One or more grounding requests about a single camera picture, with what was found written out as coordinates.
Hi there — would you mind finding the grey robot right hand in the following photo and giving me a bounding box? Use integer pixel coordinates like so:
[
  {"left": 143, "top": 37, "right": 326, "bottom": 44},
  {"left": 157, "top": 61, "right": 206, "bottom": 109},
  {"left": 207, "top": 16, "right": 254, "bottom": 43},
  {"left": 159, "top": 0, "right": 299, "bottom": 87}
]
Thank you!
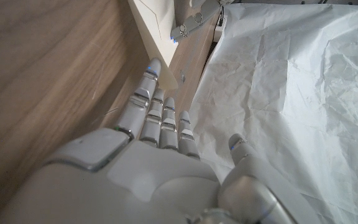
[{"left": 0, "top": 57, "right": 301, "bottom": 224}]

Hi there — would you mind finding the white backdrop sheet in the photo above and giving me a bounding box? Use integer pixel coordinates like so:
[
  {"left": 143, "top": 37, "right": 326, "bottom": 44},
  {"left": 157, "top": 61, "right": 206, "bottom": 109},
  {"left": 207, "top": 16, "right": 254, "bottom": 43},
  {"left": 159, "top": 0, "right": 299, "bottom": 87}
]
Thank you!
[{"left": 188, "top": 2, "right": 358, "bottom": 224}]

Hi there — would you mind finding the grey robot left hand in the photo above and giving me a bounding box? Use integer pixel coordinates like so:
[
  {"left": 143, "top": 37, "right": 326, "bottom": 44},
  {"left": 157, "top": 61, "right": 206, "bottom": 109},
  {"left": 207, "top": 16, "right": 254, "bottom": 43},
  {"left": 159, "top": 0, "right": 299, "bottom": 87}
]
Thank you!
[{"left": 170, "top": 0, "right": 229, "bottom": 44}]

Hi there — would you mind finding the cream paper envelope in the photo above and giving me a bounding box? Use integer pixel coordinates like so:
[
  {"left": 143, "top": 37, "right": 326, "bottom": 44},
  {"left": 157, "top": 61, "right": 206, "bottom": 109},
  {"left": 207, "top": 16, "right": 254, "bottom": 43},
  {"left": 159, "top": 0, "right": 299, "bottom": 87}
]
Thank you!
[{"left": 127, "top": 0, "right": 180, "bottom": 91}]

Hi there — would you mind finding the white power strip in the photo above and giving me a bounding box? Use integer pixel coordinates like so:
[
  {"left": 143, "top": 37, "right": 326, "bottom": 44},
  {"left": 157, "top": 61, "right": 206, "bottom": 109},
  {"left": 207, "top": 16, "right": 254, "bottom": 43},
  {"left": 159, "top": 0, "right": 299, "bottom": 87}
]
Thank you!
[{"left": 213, "top": 14, "right": 228, "bottom": 43}]

